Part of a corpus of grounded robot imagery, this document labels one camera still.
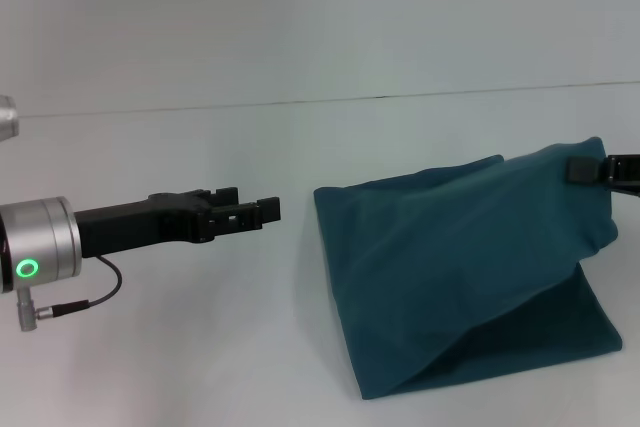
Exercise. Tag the teal FREE print T-shirt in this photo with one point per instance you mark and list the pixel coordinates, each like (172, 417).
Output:
(450, 272)

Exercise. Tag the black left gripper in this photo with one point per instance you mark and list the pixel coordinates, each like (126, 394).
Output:
(145, 222)

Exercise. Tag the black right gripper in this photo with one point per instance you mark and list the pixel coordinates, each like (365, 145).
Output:
(625, 174)

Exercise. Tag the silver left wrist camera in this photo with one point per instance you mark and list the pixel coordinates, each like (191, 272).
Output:
(9, 117)

